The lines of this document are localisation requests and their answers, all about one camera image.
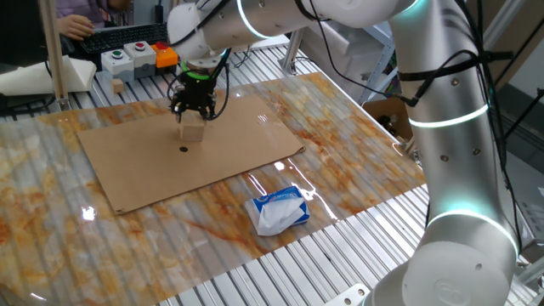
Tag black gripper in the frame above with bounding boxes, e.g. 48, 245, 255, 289
169, 76, 217, 125

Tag tan upright frame post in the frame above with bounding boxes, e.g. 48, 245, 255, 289
37, 0, 71, 111

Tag blue white tissue pack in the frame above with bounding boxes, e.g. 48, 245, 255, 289
243, 185, 310, 237

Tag grey box red button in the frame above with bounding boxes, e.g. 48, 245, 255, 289
122, 40, 157, 80

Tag black keyboard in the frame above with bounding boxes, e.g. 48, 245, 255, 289
78, 21, 171, 55

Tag green flange ring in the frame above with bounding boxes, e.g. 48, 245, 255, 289
180, 60, 213, 81

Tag grey metal shelf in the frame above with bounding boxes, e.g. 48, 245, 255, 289
359, 23, 409, 105

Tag orange emergency stop box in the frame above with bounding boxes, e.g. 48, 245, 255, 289
150, 40, 179, 77

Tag black monitor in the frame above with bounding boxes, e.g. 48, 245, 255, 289
0, 0, 76, 69

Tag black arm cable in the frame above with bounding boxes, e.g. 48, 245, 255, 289
167, 0, 544, 256

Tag open cardboard box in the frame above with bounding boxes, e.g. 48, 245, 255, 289
361, 96, 413, 141

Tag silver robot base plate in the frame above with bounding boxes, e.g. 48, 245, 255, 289
325, 283, 371, 306

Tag short aluminium post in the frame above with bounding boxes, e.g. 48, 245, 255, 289
278, 28, 305, 76

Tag person hand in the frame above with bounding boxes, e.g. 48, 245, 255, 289
57, 14, 96, 43

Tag large light wooden block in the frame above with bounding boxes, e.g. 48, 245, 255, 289
178, 110, 207, 143

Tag white foam piece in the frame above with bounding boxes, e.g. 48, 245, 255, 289
0, 54, 98, 97

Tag marble pattern plastic sheet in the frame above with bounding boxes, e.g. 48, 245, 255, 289
0, 71, 433, 306

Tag brown cardboard sheet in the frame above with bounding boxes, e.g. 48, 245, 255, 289
76, 93, 306, 215

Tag forearm in purple sleeve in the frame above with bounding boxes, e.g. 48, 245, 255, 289
54, 0, 111, 29

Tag grey box green button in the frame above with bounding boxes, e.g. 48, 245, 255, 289
100, 48, 136, 83

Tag white foam boxes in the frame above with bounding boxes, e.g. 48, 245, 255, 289
299, 20, 392, 93

